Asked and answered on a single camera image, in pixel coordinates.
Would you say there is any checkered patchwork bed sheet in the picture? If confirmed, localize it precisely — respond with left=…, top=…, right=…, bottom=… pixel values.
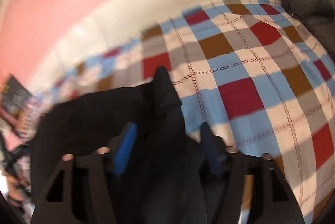
left=33, top=0, right=334, bottom=223

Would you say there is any person's left hand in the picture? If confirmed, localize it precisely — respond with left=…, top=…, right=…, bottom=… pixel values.
left=3, top=173, right=30, bottom=201

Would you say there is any black printed cardboard box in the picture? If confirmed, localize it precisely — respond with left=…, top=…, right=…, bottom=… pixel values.
left=1, top=74, right=31, bottom=119

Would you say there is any large black jacket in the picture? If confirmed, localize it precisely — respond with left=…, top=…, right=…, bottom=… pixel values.
left=30, top=67, right=224, bottom=223

